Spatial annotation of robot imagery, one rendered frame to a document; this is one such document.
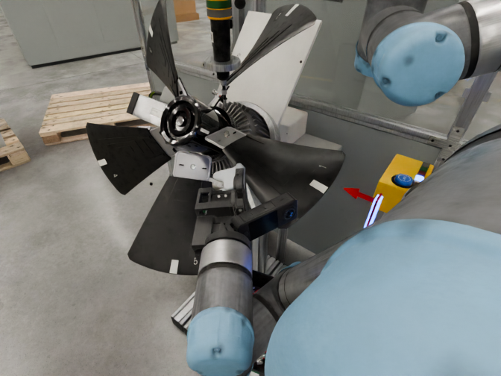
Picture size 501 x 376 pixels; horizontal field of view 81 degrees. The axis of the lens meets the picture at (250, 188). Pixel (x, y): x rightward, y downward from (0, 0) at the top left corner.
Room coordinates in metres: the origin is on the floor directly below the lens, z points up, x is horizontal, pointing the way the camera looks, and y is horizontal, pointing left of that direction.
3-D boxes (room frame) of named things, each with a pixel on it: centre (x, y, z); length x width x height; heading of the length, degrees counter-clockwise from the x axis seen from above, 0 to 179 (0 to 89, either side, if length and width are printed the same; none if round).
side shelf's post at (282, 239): (1.10, -0.18, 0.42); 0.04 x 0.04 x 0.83; 53
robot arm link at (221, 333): (0.17, 0.03, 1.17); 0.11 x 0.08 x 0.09; 0
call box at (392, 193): (0.61, -0.41, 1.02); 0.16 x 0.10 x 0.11; 143
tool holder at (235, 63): (0.60, 0.05, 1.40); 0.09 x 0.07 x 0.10; 178
